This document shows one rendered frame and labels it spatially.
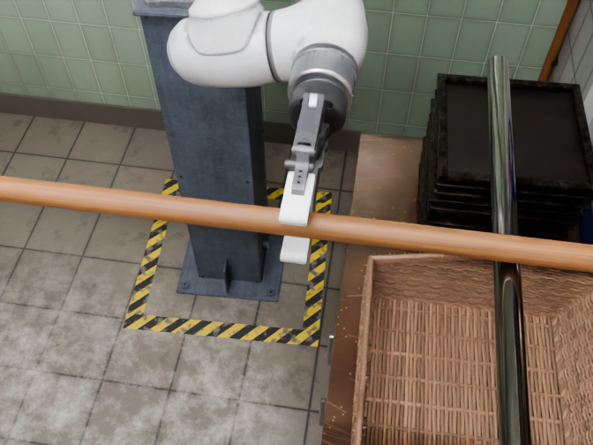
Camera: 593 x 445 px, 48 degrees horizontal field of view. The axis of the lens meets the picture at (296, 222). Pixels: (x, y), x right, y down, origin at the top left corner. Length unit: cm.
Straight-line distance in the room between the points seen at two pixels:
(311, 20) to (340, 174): 147
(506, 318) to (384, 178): 91
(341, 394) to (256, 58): 67
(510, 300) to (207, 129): 99
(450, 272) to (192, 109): 67
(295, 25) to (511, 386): 54
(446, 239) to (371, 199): 83
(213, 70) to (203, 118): 58
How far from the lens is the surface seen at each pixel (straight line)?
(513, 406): 69
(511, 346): 72
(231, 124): 154
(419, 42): 211
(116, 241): 226
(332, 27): 91
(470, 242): 74
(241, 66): 96
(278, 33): 94
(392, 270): 131
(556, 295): 139
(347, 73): 87
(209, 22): 95
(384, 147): 167
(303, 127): 75
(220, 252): 197
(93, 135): 260
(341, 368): 133
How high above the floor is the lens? 179
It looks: 54 degrees down
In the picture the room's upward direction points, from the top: straight up
